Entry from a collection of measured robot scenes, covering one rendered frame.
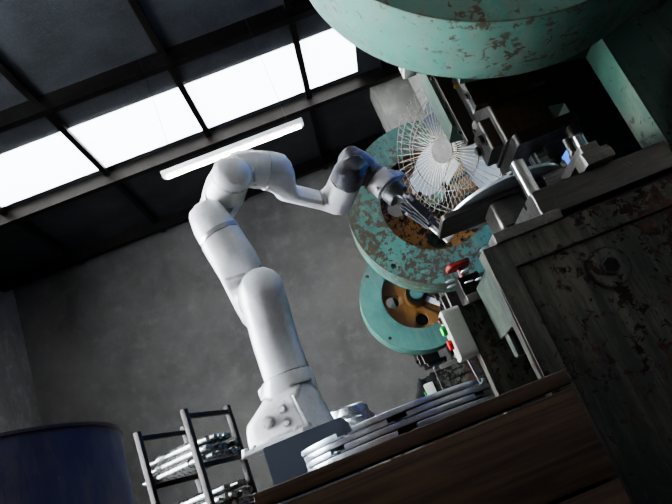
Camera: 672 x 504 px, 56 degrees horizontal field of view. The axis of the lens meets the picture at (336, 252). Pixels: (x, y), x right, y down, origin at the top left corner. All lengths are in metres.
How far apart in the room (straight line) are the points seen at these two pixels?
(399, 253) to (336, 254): 5.61
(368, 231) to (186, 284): 6.02
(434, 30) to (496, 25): 0.11
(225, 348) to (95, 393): 1.76
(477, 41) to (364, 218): 1.79
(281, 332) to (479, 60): 0.72
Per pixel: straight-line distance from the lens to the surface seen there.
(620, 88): 1.60
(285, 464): 1.42
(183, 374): 8.54
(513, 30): 1.27
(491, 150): 1.59
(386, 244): 2.92
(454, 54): 1.31
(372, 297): 4.62
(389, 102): 7.48
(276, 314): 1.47
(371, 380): 8.10
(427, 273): 2.88
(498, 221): 1.52
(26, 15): 5.68
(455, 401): 0.86
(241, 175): 1.62
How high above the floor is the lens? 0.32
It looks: 19 degrees up
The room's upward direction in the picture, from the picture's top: 22 degrees counter-clockwise
